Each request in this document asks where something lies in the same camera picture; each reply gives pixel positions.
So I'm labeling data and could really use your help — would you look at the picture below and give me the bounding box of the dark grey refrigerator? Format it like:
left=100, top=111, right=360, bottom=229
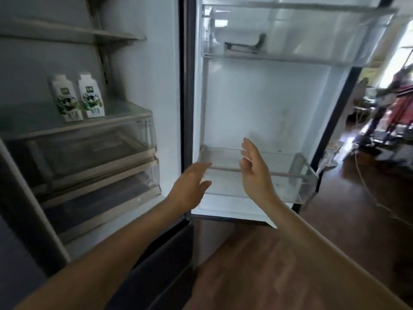
left=0, top=0, right=197, bottom=310

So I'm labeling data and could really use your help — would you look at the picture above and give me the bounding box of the refrigerator glass shelf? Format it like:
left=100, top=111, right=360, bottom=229
left=0, top=99, right=154, bottom=141
left=0, top=17, right=148, bottom=46

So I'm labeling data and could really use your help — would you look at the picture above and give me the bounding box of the clear door bin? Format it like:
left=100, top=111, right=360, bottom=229
left=197, top=144, right=318, bottom=205
left=200, top=0, right=399, bottom=67

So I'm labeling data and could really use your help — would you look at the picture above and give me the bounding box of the white floor cable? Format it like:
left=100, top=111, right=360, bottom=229
left=353, top=148, right=413, bottom=227

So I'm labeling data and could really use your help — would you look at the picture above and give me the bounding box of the person's left hand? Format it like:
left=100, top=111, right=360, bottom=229
left=165, top=161, right=213, bottom=217

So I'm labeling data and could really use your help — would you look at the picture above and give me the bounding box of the person's right forearm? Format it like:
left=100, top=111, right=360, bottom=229
left=258, top=195, right=412, bottom=310

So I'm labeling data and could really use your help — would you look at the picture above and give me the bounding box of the person's left forearm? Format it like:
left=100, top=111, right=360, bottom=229
left=12, top=198, right=191, bottom=310

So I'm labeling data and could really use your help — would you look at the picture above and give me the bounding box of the person's right hand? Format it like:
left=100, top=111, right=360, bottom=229
left=238, top=137, right=280, bottom=208

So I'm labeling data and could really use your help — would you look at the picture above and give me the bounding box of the white green milk carton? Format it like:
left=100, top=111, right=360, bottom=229
left=76, top=71, right=106, bottom=119
left=47, top=74, right=84, bottom=123

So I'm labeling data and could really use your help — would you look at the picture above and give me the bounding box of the clear refrigerator drawer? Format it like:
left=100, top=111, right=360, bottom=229
left=40, top=158, right=162, bottom=244
left=6, top=118, right=158, bottom=196

